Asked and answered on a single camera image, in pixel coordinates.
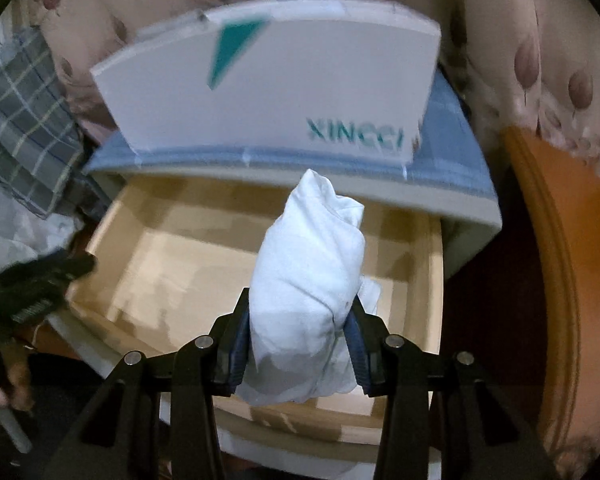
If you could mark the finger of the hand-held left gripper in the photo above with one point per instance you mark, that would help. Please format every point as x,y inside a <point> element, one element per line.
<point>65,265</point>

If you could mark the white plastic bag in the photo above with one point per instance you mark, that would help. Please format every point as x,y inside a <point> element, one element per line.
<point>10,240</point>

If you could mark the white stick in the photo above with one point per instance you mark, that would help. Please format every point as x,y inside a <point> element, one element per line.
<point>15,430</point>

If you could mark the wooden drawer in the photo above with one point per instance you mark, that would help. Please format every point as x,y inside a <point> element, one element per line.
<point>190,260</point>

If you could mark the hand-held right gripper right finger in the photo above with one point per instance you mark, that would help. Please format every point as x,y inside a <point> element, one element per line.
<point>357,355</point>

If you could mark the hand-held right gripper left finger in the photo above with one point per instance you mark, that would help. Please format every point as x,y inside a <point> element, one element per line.
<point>240,350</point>

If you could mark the dark plaid cloth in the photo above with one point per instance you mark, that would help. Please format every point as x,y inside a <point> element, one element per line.
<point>25,125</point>

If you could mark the white cardboard box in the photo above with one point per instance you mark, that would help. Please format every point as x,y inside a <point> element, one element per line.
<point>280,85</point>

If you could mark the white underwear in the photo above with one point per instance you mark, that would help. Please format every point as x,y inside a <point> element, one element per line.
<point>305,270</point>

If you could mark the orange wooden board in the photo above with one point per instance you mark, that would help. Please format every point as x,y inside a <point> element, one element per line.
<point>595,260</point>

